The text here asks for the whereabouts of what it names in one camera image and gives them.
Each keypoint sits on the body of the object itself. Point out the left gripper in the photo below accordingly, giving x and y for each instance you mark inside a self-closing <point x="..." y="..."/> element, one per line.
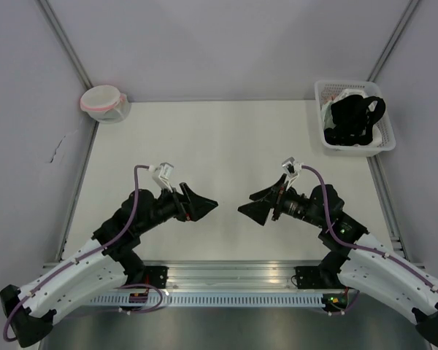
<point x="198" y="205"/>

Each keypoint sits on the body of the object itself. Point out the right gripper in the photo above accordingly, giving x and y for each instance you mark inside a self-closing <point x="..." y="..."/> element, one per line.
<point x="258" y="211"/>

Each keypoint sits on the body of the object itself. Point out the white pink mesh laundry bag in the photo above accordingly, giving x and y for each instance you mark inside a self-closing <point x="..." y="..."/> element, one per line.
<point x="105" y="104"/>

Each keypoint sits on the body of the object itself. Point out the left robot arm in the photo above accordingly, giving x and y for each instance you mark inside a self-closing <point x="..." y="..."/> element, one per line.
<point x="106" y="261"/>

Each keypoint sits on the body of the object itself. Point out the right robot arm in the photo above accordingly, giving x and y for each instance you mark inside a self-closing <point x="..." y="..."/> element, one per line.
<point x="356" y="259"/>

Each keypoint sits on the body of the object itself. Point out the black bra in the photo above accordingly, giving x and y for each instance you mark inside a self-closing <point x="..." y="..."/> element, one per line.
<point x="350" y="116"/>

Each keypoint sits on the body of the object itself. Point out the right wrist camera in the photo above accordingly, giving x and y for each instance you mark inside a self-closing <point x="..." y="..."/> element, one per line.
<point x="292" y="169"/>

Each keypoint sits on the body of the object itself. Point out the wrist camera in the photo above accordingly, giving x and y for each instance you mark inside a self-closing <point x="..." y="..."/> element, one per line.
<point x="161" y="175"/>
<point x="292" y="169"/>

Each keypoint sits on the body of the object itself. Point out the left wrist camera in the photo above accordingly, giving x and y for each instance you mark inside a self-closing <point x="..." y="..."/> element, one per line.
<point x="161" y="175"/>

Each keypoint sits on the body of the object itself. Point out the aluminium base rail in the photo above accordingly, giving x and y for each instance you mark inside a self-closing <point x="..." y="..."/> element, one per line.
<point x="196" y="276"/>

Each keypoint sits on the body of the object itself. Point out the white slotted cable duct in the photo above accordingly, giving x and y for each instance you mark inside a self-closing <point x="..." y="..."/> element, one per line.
<point x="210" y="299"/>

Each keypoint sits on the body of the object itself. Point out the right aluminium frame post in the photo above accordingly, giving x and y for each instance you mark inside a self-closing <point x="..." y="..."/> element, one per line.
<point x="374" y="162"/>

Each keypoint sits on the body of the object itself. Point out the aluminium frame post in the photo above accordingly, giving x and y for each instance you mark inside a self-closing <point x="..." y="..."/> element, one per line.
<point x="76" y="144"/>
<point x="374" y="162"/>

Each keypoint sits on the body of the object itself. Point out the left aluminium frame post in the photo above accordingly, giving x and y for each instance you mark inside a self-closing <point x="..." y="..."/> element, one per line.
<point x="76" y="144"/>

